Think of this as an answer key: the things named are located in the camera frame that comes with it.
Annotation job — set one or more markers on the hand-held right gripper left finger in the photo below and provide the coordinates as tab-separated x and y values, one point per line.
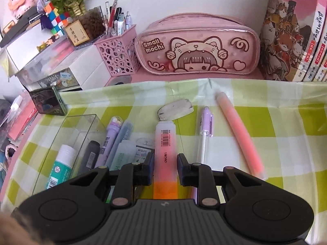
150	170

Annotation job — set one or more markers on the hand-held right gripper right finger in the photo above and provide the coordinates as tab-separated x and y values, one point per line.
180	170

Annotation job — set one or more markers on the orange highlighter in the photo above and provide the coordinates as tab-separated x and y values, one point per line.
165	148

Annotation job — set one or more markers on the long pink pen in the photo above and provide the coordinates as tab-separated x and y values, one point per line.
236	130

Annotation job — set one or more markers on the clear plastic box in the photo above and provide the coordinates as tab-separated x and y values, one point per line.
74	127

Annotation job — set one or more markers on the pencil lead refill packet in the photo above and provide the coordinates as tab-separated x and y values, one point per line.
138	153

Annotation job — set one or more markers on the blue-grey pen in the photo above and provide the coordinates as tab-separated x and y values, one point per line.
122	137

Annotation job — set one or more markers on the purple cartoon-top pen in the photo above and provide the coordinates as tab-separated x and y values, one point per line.
111	137

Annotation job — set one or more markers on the purple mechanical pencil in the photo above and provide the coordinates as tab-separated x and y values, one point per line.
206	125

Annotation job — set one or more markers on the dirty white eraser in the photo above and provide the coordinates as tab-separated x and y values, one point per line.
175	109

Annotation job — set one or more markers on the dark grey marker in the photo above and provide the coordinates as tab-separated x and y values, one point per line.
89	155

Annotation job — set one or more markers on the white green glue stick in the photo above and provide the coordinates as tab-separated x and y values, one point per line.
62	166

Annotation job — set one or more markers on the round metal disc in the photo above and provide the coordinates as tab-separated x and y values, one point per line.
118	81

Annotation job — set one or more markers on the green checked tablecloth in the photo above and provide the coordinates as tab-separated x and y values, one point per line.
281	137

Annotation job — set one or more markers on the pink perforated pen holder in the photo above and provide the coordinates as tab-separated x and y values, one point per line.
118	53

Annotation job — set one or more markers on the pink cartoon pencil case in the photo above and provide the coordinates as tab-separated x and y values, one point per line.
196	48

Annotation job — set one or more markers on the dark green tin box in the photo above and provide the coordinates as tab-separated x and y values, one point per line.
47	102

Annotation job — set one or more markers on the white carton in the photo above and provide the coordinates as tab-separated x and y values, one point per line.
89	61

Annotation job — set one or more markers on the blue illustrated box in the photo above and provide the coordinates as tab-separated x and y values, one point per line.
58	79

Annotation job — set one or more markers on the pink book stack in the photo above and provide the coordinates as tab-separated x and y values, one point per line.
23	122

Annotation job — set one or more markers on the beige fuzzy cloth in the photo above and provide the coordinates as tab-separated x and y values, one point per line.
15	229

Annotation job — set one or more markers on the clear plastic drawer unit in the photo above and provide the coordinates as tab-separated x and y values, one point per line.
48	57

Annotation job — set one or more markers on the calligraphy sign card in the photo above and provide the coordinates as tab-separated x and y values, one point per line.
76	33

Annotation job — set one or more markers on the bunch of pens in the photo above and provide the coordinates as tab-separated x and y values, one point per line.
115	17

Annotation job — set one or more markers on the clear pot with brown pellets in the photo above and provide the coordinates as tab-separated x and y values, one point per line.
93	23

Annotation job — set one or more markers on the small figurine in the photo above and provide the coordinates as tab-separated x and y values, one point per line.
47	43

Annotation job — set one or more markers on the illustrated book box set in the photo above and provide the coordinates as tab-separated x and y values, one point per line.
288	35

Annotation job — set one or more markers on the colourful puzzle cube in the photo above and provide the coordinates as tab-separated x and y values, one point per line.
57	17

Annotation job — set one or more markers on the plain white box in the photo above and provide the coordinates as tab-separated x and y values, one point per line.
23	44

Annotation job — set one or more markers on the purple tassel ornament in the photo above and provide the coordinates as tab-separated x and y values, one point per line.
46	21

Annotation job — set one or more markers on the black flat box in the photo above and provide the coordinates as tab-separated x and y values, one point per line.
23	23

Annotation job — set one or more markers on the pink lion toy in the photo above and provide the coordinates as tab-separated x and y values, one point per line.
20	1

